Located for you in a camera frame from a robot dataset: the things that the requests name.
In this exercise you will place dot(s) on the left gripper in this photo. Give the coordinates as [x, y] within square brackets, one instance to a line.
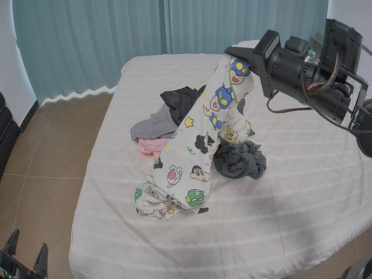
[20, 272]

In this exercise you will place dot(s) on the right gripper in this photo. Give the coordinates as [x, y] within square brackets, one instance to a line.
[290, 74]

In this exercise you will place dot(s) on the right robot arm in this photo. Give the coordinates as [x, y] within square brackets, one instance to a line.
[340, 45]

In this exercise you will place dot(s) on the black garment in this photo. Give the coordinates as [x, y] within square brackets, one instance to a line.
[180, 100]

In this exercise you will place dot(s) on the dark grey garment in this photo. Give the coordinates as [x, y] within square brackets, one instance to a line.
[238, 161]

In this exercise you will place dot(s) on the black chest of drawers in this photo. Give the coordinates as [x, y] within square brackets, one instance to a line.
[8, 132]

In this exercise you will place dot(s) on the pink garment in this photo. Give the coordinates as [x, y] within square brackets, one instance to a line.
[149, 147]

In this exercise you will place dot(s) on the bed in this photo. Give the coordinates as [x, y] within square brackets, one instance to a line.
[261, 214]

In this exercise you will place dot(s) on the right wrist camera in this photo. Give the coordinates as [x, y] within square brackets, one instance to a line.
[296, 46]

